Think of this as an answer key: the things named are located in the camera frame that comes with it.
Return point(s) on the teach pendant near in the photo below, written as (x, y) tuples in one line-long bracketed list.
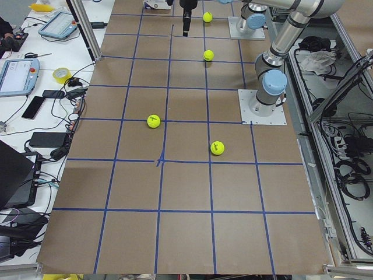
[(19, 76)]

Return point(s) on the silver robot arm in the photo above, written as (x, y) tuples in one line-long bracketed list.
[(252, 17), (271, 80)]

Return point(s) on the tennis ball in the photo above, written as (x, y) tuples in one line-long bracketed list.
[(207, 17), (208, 55), (153, 121)]

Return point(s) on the black power adapter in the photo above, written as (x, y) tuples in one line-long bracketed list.
[(47, 139)]

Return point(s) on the white cloth rag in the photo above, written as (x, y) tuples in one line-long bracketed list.
[(318, 62)]

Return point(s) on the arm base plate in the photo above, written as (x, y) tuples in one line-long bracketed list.
[(239, 30), (255, 113)]

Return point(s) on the tennis ball base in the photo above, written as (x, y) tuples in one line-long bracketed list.
[(217, 148)]

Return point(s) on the aluminium frame post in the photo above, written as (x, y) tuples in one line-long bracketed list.
[(81, 18)]

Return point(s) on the tennis ball near left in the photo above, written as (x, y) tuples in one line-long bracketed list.
[(153, 121)]

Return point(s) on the teach pendant far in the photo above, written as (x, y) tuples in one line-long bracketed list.
[(59, 27)]

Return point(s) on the black laptop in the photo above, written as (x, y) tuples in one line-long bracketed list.
[(19, 174)]

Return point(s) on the yellow tape roll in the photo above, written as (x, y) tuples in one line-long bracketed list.
[(61, 75)]

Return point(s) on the tennis ball centre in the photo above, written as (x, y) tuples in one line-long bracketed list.
[(208, 55)]

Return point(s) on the teach pendant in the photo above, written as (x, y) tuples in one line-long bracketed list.
[(59, 27), (19, 76)]

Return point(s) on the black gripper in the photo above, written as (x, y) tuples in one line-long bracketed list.
[(186, 6)]

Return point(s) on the black smartphone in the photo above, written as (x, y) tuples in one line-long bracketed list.
[(33, 108)]

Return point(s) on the tennis ball right side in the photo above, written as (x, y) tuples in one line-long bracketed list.
[(207, 17)]

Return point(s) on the small black power brick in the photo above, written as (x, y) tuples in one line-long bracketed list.
[(98, 25)]

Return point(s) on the scissors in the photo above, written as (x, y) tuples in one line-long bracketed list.
[(34, 55)]

